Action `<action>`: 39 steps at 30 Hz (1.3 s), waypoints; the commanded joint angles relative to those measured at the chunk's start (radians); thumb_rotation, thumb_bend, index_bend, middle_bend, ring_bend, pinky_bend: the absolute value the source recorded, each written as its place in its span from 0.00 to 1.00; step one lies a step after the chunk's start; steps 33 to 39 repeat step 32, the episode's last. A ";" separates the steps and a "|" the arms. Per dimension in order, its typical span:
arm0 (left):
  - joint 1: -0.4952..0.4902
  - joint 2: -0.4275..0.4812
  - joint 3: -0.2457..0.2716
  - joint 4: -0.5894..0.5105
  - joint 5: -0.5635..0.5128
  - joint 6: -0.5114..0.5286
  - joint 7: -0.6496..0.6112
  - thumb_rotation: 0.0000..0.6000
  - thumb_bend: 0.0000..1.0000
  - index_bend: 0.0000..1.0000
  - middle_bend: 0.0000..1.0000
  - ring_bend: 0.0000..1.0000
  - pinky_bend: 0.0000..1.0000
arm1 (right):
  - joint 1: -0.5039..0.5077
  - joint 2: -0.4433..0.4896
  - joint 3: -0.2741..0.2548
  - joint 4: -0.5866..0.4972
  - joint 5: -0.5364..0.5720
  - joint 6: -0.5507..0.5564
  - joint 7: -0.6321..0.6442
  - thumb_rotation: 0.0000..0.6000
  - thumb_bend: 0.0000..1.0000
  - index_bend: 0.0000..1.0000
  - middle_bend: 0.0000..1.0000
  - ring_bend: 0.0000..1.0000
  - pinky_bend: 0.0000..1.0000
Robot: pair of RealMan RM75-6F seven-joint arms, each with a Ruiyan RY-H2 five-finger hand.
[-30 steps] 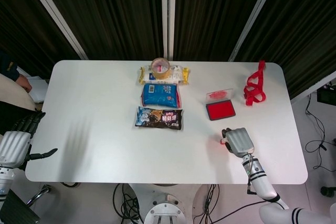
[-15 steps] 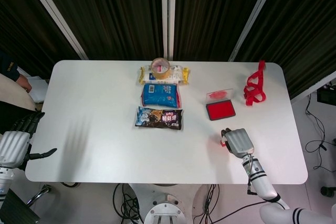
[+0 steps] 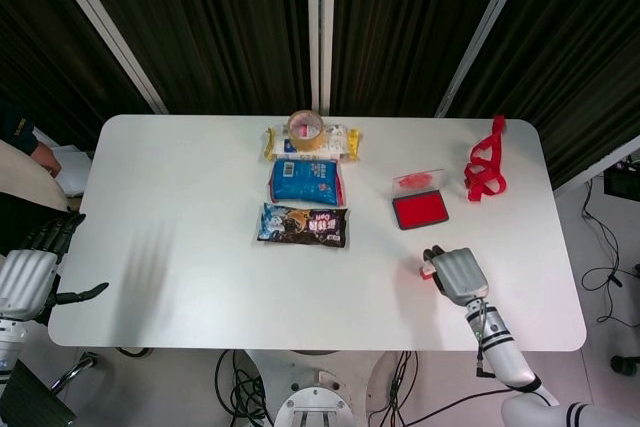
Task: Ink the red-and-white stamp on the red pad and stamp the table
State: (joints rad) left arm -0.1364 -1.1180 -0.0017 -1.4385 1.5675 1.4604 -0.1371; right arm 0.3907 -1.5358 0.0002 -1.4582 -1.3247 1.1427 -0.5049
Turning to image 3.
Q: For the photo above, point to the small white red stamp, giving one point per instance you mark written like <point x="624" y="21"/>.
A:
<point x="426" y="271"/>

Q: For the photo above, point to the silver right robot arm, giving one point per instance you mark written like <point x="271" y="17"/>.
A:
<point x="505" y="357"/>

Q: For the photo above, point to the white yellow snack packet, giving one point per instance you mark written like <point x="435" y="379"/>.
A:
<point x="335" y="143"/>

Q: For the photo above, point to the person in dark jacket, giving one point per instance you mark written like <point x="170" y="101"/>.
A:
<point x="17" y="132"/>

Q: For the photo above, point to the black equipment box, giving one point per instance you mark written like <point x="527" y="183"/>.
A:
<point x="622" y="182"/>

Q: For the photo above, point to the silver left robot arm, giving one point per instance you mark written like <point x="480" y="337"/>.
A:
<point x="10" y="342"/>

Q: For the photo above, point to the red ink pad case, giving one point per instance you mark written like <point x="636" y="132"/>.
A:
<point x="420" y="211"/>

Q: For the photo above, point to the white paper box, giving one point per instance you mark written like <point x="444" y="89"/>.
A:
<point x="75" y="172"/>

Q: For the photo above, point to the black ridged box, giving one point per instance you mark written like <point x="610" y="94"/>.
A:
<point x="37" y="404"/>

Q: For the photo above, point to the silver robot torso base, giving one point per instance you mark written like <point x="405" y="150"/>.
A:
<point x="317" y="404"/>

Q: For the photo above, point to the black pleated curtain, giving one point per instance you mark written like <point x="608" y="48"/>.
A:
<point x="225" y="22"/>

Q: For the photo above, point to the black caster wheel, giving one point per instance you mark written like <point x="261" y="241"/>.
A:
<point x="625" y="364"/>

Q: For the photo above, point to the blue snack bag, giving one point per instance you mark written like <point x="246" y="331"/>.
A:
<point x="305" y="187"/>

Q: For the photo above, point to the red ribbon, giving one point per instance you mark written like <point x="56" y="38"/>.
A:
<point x="497" y="129"/>

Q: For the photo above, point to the dark brown snack bag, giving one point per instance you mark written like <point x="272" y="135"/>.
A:
<point x="300" y="227"/>

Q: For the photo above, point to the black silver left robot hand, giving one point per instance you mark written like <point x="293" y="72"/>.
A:
<point x="25" y="277"/>

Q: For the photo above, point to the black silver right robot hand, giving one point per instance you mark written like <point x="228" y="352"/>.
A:
<point x="460" y="274"/>

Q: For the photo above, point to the chrome chair leg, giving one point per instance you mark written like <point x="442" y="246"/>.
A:
<point x="75" y="372"/>

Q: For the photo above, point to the white frame post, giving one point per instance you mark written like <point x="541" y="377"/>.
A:
<point x="320" y="22"/>
<point x="487" y="27"/>
<point x="105" y="27"/>

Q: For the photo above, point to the brown tape roll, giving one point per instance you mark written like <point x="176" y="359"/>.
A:
<point x="306" y="144"/>

